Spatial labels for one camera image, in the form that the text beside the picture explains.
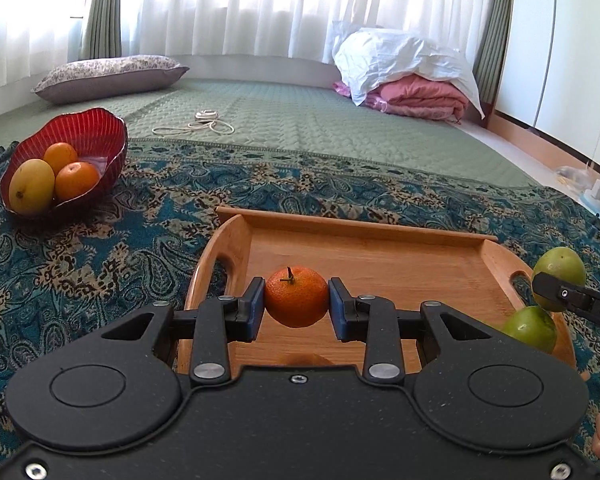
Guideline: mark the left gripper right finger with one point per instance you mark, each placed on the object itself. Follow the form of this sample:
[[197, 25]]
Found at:
[[365, 317]]

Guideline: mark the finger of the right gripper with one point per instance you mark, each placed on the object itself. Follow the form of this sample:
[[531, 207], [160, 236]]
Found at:
[[579, 300]]

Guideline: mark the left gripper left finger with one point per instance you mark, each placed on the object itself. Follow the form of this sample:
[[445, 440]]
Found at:
[[224, 318]]

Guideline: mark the green apple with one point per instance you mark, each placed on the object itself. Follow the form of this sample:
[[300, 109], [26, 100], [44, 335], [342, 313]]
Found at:
[[562, 263], [534, 326]]

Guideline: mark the green apple front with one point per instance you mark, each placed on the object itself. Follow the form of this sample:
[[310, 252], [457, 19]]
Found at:
[[534, 326]]

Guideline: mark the small orange tangerine with stem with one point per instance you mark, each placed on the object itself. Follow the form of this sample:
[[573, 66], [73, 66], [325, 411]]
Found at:
[[296, 296]]

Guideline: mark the wooden serving tray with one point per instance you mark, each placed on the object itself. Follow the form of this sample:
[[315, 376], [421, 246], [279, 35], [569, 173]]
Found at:
[[469, 272]]

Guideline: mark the blue paisley patterned blanket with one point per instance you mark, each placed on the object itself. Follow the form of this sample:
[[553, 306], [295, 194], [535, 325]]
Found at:
[[142, 241]]

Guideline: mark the orange in bowl front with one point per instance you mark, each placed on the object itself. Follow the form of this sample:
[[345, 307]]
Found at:
[[75, 179]]

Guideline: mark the orange in bowl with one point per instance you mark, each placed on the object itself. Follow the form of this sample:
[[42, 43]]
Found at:
[[75, 179], [59, 155]]

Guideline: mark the green quilted mat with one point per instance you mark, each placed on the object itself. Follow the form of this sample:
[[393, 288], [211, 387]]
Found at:
[[294, 118]]

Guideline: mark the red glass fruit bowl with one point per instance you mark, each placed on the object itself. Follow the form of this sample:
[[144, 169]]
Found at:
[[98, 136]]

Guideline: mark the pink folded blanket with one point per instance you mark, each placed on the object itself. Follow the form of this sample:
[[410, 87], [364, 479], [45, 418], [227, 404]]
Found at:
[[417, 97]]

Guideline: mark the orange in bowl rear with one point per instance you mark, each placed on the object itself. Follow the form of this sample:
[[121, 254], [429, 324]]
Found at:
[[59, 155]]

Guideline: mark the yellow mango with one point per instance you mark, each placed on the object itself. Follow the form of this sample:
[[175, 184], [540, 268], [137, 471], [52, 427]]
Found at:
[[31, 189]]

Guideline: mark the white crumpled bedding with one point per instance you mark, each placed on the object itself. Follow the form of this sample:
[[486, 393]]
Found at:
[[371, 57]]

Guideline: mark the floral grey pillow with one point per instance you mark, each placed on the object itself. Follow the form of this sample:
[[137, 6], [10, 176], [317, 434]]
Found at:
[[102, 78]]

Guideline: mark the green curtain right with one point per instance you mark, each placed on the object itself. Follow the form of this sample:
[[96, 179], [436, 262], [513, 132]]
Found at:
[[491, 53]]

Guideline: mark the green curtain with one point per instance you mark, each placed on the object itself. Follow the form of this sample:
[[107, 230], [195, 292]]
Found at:
[[491, 53], [102, 34]]

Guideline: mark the green curtain left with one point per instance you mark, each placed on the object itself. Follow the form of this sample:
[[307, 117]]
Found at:
[[102, 34]]

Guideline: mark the white sheer curtain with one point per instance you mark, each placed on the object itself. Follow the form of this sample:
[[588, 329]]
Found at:
[[38, 35]]

